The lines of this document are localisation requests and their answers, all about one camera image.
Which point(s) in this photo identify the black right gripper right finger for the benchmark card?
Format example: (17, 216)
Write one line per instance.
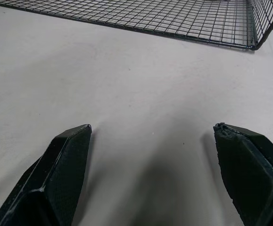
(251, 174)

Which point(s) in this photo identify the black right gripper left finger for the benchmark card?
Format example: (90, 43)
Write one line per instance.
(56, 179)

